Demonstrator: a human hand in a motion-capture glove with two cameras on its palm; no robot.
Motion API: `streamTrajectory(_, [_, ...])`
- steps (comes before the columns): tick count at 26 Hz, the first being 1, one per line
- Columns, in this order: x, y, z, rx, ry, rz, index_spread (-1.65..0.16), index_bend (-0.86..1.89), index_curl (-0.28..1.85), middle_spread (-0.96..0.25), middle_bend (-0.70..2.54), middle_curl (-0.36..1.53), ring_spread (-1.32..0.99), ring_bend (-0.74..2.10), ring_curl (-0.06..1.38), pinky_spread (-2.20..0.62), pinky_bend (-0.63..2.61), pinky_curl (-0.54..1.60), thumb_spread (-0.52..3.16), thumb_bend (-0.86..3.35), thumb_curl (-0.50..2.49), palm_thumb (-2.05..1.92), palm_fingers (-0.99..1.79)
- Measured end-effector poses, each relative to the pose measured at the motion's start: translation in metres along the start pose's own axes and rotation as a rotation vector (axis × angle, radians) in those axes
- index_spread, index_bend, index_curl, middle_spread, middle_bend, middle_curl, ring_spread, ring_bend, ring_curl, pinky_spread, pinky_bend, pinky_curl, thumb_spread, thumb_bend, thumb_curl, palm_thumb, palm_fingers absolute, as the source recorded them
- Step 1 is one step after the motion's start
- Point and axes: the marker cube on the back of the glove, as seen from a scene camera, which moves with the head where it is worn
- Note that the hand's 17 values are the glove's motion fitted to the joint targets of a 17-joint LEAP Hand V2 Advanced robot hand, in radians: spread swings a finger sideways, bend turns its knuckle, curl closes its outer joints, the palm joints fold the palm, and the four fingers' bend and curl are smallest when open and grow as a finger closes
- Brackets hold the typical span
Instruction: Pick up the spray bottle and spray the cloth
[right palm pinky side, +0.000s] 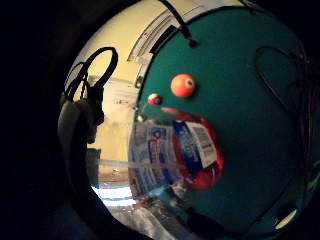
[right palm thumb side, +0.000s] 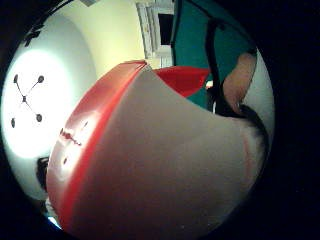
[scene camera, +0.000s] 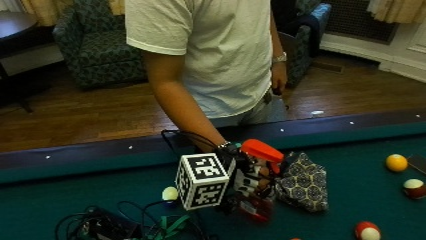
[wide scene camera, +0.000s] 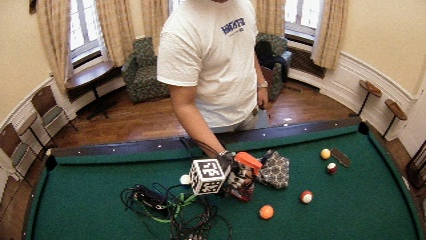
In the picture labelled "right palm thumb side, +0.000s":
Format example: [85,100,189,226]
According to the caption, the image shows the black four-armed ceiling lamp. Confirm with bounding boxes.
[9,73,46,130]

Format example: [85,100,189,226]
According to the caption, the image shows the white window frame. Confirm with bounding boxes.
[134,0,176,69]

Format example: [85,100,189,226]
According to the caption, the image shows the black ceiling fixture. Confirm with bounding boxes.
[22,22,46,48]

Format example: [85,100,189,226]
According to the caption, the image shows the black box-shaped object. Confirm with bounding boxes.
[35,156,51,193]

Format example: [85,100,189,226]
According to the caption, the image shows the black cable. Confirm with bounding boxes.
[204,18,231,116]

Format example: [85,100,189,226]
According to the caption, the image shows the the person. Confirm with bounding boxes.
[171,0,258,113]

